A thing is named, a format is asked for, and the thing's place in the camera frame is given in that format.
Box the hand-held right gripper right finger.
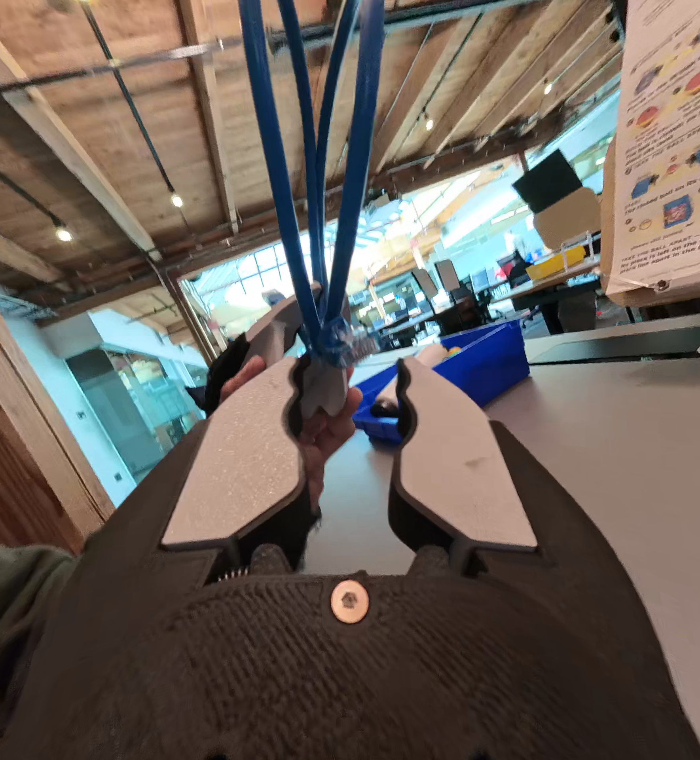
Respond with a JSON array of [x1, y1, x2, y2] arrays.
[[387, 355, 539, 553]]

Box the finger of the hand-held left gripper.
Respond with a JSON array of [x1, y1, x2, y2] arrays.
[[299, 351, 352, 420], [245, 283, 325, 372]]

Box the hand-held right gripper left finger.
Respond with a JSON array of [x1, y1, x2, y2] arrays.
[[160, 356, 315, 550]]

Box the blue network cable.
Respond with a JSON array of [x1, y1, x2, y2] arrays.
[[237, 0, 386, 368]]

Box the blue plastic bin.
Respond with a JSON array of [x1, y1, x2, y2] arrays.
[[353, 317, 530, 445]]

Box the person's left forearm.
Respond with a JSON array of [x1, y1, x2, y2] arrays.
[[0, 534, 86, 749]]

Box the person's left hand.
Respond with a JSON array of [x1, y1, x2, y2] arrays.
[[218, 355, 365, 513]]

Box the glass partition door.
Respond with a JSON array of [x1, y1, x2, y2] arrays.
[[65, 347, 208, 482]]

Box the wide wooden column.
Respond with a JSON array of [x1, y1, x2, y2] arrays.
[[0, 261, 116, 556]]

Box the long wooden desk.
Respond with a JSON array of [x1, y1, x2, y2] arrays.
[[492, 270, 603, 336]]

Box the yellow plastic bin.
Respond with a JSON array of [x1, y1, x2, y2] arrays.
[[525, 245, 588, 281]]

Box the beige cardboard panel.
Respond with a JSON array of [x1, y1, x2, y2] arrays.
[[533, 187, 603, 250]]

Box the brown backing board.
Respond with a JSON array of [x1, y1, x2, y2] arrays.
[[599, 137, 700, 308]]

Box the black tilted panel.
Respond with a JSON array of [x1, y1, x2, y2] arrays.
[[512, 148, 591, 213]]

